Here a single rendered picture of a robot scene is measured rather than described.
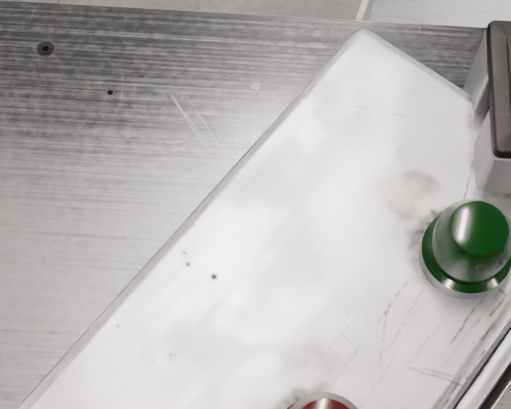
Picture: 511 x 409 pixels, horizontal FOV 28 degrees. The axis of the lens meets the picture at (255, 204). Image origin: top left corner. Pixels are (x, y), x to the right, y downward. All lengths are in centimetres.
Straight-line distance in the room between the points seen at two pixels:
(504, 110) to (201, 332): 11
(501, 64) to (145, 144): 77
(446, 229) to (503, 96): 4
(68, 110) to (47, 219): 12
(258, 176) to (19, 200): 74
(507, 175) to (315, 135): 6
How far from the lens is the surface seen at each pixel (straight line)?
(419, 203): 31
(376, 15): 114
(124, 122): 106
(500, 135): 29
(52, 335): 98
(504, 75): 30
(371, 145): 31
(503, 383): 31
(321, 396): 26
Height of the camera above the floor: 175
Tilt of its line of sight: 65 degrees down
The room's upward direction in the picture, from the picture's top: 3 degrees clockwise
